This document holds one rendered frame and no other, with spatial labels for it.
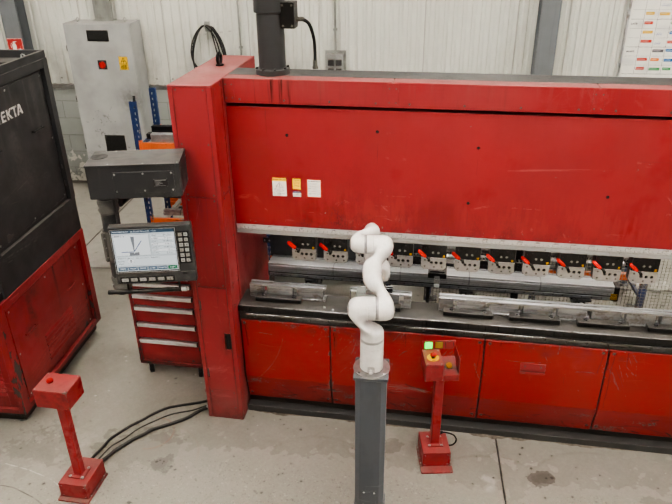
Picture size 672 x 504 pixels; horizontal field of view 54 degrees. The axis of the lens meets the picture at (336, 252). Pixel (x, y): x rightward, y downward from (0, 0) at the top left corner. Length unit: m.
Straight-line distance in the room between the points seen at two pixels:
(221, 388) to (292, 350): 0.57
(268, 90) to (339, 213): 0.83
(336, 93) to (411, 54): 4.19
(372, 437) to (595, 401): 1.54
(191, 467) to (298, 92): 2.41
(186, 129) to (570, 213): 2.19
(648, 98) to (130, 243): 2.83
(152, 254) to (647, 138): 2.74
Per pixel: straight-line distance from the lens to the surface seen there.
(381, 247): 3.40
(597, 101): 3.71
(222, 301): 4.18
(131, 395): 5.12
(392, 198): 3.85
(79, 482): 4.40
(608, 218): 3.97
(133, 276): 3.89
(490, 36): 7.86
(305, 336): 4.29
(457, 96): 3.64
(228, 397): 4.63
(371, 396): 3.48
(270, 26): 3.78
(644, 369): 4.41
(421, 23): 7.77
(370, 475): 3.86
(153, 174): 3.63
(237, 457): 4.47
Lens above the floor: 3.10
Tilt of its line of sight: 27 degrees down
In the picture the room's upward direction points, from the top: 1 degrees counter-clockwise
